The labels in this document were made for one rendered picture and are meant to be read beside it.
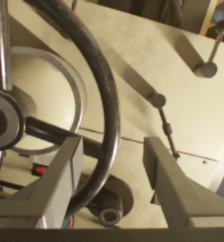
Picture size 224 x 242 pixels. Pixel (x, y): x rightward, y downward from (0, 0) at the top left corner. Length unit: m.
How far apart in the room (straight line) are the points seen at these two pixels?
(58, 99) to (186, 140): 0.36
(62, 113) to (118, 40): 0.22
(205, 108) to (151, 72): 0.18
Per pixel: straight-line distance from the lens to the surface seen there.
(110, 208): 0.51
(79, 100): 0.36
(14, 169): 0.60
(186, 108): 0.50
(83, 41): 0.22
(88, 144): 0.25
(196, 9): 1.25
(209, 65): 0.47
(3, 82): 0.29
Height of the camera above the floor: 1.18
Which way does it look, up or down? 16 degrees up
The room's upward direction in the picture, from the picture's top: 165 degrees counter-clockwise
